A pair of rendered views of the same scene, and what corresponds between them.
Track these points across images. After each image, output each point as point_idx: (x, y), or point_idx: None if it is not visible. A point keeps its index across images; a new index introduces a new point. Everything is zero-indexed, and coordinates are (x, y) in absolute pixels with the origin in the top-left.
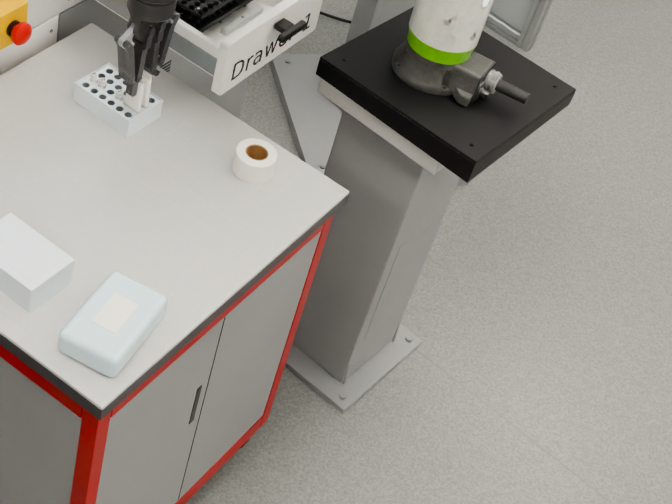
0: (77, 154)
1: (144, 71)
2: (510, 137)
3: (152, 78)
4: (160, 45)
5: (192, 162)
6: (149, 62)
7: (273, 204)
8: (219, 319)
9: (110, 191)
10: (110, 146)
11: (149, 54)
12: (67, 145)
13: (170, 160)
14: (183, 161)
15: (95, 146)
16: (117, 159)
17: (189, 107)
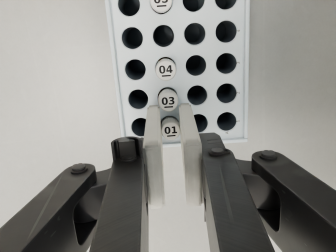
0: (7, 109)
1: (194, 176)
2: None
3: (326, 16)
4: (302, 250)
5: (186, 244)
6: (207, 217)
7: None
8: None
9: (7, 215)
10: (83, 130)
11: (211, 242)
12: (4, 76)
13: (157, 220)
14: (174, 234)
15: (56, 113)
16: (71, 164)
17: (306, 138)
